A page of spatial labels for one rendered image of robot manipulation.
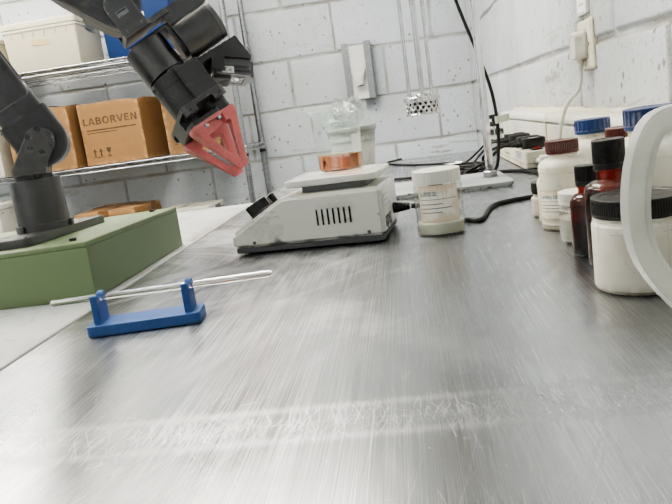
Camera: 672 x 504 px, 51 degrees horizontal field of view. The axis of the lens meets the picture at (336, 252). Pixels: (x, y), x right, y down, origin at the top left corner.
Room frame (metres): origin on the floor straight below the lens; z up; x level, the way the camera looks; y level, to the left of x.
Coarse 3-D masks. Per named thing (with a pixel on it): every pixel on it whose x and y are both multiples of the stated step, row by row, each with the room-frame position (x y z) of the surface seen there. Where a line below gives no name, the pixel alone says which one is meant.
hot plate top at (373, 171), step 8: (368, 168) 0.91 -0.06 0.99; (376, 168) 0.89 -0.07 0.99; (384, 168) 0.91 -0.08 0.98; (304, 176) 0.92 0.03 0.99; (312, 176) 0.90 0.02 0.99; (320, 176) 0.89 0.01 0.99; (328, 176) 0.87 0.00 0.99; (336, 176) 0.86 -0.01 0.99; (344, 176) 0.86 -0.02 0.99; (352, 176) 0.85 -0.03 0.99; (360, 176) 0.85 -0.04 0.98; (368, 176) 0.85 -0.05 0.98; (376, 176) 0.85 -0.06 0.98; (288, 184) 0.87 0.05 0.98; (296, 184) 0.87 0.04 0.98; (304, 184) 0.87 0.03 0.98; (312, 184) 0.87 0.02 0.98; (320, 184) 0.86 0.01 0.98
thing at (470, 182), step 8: (464, 176) 1.37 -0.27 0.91; (472, 176) 1.35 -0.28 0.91; (480, 176) 1.33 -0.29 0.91; (504, 176) 1.27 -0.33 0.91; (400, 184) 1.39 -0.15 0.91; (408, 184) 1.36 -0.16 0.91; (464, 184) 1.24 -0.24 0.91; (472, 184) 1.22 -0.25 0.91; (480, 184) 1.21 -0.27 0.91; (488, 184) 1.20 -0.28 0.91; (496, 184) 1.20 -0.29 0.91; (504, 184) 1.20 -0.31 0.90; (512, 184) 1.21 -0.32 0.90; (400, 192) 1.25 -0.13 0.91; (408, 192) 1.23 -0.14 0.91
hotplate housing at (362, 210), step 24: (312, 192) 0.88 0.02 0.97; (336, 192) 0.86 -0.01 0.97; (360, 192) 0.85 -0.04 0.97; (384, 192) 0.86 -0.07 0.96; (264, 216) 0.88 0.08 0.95; (288, 216) 0.87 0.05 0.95; (312, 216) 0.86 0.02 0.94; (336, 216) 0.85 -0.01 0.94; (360, 216) 0.85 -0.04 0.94; (384, 216) 0.85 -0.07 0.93; (240, 240) 0.89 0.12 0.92; (264, 240) 0.88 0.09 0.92; (288, 240) 0.87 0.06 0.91; (312, 240) 0.87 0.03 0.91; (336, 240) 0.86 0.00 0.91; (360, 240) 0.85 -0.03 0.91
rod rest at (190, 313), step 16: (192, 288) 0.61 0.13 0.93; (96, 304) 0.59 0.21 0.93; (192, 304) 0.60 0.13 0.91; (96, 320) 0.59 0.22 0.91; (112, 320) 0.60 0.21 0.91; (128, 320) 0.59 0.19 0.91; (144, 320) 0.59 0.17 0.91; (160, 320) 0.59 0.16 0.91; (176, 320) 0.59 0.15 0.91; (192, 320) 0.59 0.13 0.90; (96, 336) 0.59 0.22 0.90
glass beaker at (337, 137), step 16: (320, 112) 0.89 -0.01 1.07; (336, 112) 0.89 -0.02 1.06; (352, 112) 0.90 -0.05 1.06; (320, 128) 0.90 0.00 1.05; (336, 128) 0.89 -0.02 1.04; (352, 128) 0.90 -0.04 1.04; (320, 144) 0.90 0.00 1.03; (336, 144) 0.89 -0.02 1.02; (352, 144) 0.89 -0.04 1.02; (320, 160) 0.90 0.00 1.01; (336, 160) 0.89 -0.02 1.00; (352, 160) 0.89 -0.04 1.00
